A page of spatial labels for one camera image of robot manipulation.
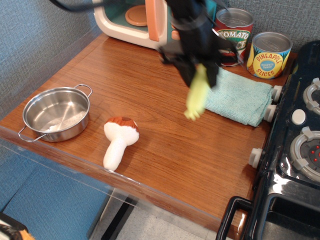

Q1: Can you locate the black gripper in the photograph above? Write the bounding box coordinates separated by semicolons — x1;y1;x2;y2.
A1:
157;18;243;88

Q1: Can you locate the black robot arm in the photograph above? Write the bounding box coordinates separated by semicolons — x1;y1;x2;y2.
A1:
157;0;238;88

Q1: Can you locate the teal folded towel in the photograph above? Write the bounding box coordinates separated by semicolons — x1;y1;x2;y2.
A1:
204;68;273;127

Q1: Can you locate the tomato sauce can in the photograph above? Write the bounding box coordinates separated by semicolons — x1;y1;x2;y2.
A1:
213;8;254;67

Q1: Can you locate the pineapple slices can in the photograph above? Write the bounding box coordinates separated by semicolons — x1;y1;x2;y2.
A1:
246;32;293;80

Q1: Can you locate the toy microwave teal and pink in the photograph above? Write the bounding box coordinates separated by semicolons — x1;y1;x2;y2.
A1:
94;0;217;49

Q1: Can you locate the plush mushroom toy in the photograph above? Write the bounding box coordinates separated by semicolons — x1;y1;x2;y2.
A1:
103;116;140;171

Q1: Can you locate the black toy stove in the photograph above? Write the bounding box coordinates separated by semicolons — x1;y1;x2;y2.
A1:
216;40;320;240

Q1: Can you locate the orange and black object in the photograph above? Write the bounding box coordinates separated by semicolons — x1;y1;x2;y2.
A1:
0;212;35;240

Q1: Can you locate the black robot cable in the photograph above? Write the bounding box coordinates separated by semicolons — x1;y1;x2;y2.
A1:
48;0;121;13

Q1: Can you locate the steel pot with handles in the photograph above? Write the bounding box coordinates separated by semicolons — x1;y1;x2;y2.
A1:
18;84;93;143

